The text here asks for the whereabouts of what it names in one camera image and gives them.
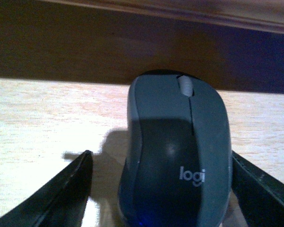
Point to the grey logitech wireless mouse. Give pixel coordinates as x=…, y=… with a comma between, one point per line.
x=178, y=168

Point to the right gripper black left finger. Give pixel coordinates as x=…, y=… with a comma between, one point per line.
x=61, y=202

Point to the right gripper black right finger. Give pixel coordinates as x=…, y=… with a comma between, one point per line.
x=260, y=196

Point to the wooden desk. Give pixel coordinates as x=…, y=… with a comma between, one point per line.
x=64, y=76

